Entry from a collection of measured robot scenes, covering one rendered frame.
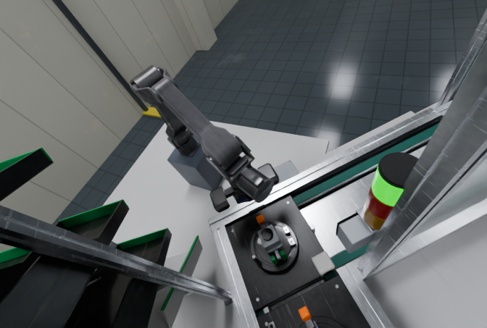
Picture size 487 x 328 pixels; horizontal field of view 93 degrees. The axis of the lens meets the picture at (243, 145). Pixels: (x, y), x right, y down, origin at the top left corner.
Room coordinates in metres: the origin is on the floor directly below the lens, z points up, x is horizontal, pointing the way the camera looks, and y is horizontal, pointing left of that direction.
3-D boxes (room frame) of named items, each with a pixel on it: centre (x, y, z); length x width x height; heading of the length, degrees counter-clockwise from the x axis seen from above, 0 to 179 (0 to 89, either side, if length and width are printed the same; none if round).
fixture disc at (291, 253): (0.21, 0.04, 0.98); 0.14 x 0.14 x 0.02
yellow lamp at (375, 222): (0.10, -0.16, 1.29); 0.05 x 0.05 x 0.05
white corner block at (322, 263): (0.12, -0.07, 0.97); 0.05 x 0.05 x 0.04; 4
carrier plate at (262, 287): (0.21, 0.04, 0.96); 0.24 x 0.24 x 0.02; 4
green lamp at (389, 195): (0.10, -0.16, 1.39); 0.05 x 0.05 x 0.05
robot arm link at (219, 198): (0.33, 0.04, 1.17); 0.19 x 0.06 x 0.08; 94
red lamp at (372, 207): (0.10, -0.16, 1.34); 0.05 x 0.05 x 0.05
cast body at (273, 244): (0.20, 0.03, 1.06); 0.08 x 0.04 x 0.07; 4
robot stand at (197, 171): (0.63, 0.19, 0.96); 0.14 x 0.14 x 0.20; 47
